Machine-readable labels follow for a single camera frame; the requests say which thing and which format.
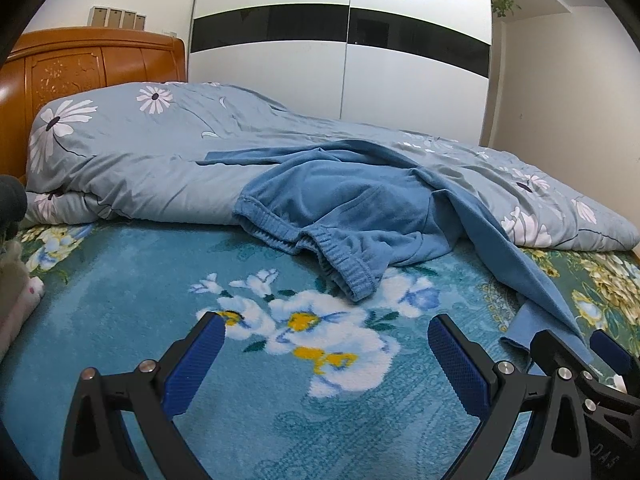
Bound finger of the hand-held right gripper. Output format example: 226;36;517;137
590;330;633;378
530;330;596;381

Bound grey-blue floral quilt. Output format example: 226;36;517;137
25;81;640;253

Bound beige fluffy cloth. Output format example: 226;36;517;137
0;240;31;283

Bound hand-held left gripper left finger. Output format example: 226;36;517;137
60;311;226;480

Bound dark cloth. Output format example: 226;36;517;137
0;174;29;242

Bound blue fleece pants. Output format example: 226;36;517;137
195;140;596;366

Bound white wardrobe with black stripe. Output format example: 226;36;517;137
187;0;493;146

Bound wooden bed headboard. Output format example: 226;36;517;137
0;27;188;186

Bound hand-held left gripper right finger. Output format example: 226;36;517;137
427;314;589;480

